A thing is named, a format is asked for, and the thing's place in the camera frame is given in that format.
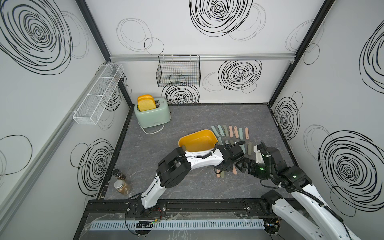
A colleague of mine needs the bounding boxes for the black wire wall basket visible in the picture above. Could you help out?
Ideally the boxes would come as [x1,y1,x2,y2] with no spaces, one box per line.
[156,55,201,88]

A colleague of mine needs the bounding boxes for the aluminium wall rail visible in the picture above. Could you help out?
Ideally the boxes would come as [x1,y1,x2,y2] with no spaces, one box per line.
[110,54,296,62]
[1,62,109,229]

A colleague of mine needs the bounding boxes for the black corner frame post right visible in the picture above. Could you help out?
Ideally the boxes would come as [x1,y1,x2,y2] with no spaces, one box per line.
[268,0,335,108]

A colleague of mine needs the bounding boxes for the white slotted cable duct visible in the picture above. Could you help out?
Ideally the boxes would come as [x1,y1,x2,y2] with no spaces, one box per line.
[89,219,265,231]

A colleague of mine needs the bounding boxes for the mint knife lone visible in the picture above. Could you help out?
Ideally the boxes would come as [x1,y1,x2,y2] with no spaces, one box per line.
[240,145,246,154]

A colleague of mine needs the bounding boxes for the clear spice jar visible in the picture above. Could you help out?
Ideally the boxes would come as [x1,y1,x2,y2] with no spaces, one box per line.
[114,180,132,196]

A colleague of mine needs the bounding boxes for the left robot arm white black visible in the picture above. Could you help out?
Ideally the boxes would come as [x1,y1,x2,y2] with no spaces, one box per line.
[141,141,246,210]

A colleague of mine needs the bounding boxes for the yellow toast slice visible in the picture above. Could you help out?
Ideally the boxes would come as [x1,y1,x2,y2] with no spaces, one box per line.
[137,95,154,102]
[138,98,156,112]

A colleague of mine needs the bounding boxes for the white toaster power cable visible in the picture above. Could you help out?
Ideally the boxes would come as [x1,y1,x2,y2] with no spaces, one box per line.
[140,122,166,136]

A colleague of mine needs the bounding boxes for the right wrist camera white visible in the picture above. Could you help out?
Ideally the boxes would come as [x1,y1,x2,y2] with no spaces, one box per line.
[254,146,265,164]

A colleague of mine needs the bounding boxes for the mint green toaster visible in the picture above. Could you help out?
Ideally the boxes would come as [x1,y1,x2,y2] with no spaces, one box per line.
[134,98,171,128]

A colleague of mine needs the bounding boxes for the dark grey green knife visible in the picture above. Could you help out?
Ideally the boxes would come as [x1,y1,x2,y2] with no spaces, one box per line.
[223,125,229,137]

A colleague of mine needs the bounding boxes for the brown fruit knife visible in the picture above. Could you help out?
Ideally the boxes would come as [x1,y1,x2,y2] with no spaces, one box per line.
[234,127,239,139]

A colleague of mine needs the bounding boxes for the dark lid spice jar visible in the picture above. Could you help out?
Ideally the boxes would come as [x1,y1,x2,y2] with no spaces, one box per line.
[112,169,126,181]

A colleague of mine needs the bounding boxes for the white mesh wall shelf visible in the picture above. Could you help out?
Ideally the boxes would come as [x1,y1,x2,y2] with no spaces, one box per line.
[73,63,124,125]

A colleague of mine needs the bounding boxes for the yellow storage box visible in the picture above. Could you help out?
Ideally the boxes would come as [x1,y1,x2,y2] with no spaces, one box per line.
[178,130,218,152]

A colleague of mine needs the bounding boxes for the black corner frame post left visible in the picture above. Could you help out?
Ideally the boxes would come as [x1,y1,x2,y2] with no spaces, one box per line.
[76,0,134,109]

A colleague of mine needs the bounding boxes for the aluminium wall rail left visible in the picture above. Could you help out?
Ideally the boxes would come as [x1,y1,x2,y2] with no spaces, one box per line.
[1,62,109,229]

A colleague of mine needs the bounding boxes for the yellow toast slice rear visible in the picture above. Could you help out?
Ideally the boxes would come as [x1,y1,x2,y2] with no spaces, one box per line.
[137,95,154,102]

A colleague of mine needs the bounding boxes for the aluminium wall rail back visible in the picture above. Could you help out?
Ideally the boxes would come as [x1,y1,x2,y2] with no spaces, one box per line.
[110,54,296,62]

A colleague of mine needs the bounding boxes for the pink handled fruit knife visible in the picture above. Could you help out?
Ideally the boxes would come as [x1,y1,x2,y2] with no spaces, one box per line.
[229,126,234,138]

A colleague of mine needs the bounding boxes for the olive knife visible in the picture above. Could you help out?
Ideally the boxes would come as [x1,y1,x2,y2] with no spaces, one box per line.
[247,142,253,156]

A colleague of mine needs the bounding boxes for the yellow toast slice front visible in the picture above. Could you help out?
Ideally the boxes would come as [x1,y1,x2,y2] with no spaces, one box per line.
[138,98,156,112]

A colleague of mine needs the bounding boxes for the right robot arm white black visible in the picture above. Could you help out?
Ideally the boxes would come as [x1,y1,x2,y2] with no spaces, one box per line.
[236,143,359,240]

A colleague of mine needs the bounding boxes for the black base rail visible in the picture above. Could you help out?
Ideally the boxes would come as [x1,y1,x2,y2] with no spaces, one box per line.
[85,196,326,218]

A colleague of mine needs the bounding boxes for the black corner frame post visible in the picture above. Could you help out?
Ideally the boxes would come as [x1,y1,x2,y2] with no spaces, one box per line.
[268,0,335,108]
[76,0,134,109]

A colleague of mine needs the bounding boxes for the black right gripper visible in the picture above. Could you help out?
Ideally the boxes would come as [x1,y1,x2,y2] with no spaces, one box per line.
[234,156,274,179]

